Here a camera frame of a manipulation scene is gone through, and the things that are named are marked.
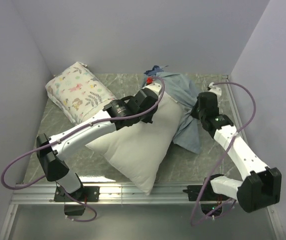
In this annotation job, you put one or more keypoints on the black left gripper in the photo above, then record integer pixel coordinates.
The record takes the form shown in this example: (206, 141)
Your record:
(149, 119)

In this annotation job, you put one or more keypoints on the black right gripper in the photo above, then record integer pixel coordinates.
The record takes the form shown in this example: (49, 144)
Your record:
(194, 112)

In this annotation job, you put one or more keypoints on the blue fish print pillowcase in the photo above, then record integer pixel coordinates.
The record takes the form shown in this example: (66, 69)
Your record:
(184, 92)

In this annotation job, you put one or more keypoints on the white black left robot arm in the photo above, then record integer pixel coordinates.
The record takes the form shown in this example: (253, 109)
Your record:
(52, 151)

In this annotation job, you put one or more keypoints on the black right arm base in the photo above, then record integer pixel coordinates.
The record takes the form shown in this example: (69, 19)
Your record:
(209, 199)

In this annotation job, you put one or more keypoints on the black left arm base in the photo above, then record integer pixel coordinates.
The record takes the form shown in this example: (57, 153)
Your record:
(77, 203)

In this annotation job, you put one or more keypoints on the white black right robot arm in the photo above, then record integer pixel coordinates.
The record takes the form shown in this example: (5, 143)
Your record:
(260, 185)

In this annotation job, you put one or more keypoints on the white floral print pillow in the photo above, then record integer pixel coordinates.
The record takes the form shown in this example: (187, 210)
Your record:
(78, 93)

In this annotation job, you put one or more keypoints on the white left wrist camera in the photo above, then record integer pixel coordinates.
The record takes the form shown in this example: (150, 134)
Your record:
(152, 85)

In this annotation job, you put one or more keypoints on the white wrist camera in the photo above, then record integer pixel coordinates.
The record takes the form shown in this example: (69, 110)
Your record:
(152, 85)
(212, 88)

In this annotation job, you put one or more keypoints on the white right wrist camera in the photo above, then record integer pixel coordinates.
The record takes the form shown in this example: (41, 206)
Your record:
(212, 88)

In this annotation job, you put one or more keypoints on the aluminium front rail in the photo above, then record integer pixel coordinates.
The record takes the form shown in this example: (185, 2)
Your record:
(110, 193)

